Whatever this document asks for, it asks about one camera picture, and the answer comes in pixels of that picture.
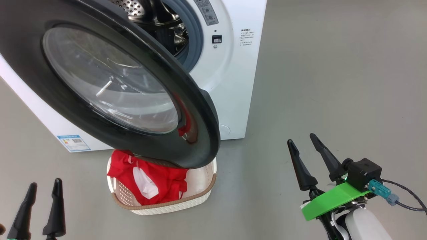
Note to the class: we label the steel washing machine drum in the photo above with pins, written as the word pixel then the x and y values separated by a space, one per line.
pixel 163 23

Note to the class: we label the blue energy label sticker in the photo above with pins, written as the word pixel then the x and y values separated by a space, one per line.
pixel 73 143

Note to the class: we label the white front-load washing machine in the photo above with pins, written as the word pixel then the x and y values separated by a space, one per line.
pixel 230 100

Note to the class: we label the grey warning sticker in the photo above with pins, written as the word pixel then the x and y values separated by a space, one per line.
pixel 206 11

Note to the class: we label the cream perforated basket brown rim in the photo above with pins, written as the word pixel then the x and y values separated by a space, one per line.
pixel 196 196

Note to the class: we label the grey rubber door seal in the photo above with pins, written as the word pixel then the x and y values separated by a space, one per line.
pixel 195 36

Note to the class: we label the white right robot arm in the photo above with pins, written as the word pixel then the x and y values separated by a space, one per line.
pixel 363 226

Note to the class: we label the red garment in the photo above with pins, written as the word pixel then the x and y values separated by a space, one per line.
pixel 166 183

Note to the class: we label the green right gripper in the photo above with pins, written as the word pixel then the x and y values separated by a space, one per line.
pixel 333 200

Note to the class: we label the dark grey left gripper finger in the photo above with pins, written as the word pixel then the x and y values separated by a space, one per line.
pixel 55 213
pixel 23 216

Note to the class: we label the black cube wrist camera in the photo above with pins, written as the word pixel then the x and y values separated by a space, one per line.
pixel 365 173

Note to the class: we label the black round glass washer door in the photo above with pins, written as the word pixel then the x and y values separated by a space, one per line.
pixel 110 86

